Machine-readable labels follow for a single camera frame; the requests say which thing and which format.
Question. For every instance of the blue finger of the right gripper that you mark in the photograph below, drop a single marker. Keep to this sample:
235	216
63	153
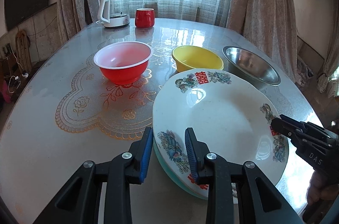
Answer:
290	121
279	127

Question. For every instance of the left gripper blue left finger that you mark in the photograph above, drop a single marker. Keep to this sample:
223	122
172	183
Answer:
147	150

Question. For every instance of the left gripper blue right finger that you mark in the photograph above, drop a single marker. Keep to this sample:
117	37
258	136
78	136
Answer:
193	153

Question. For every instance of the white patterned deep plate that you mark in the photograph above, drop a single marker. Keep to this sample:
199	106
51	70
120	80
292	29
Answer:
227	113

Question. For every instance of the turquoise round plate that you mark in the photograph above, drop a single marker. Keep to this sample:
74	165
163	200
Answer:
173	177

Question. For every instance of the stainless steel bowl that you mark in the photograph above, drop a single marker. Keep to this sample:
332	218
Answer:
250	67

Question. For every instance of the yellow plastic bowl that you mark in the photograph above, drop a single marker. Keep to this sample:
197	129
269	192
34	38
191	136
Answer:
191	57

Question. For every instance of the red plastic bowl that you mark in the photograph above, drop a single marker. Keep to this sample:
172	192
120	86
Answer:
124	62

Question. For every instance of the right hand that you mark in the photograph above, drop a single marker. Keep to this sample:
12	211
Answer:
319	189

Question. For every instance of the lace table mat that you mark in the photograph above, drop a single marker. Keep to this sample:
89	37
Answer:
119	111

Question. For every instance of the right brown curtain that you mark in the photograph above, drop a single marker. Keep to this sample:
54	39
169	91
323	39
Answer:
270	25

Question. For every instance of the red mug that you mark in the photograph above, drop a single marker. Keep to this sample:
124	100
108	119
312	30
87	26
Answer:
145	18

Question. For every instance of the white glass kettle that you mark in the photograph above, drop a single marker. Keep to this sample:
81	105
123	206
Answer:
114	13

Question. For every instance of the wooden folding chair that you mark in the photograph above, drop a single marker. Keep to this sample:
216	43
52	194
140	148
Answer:
22	44

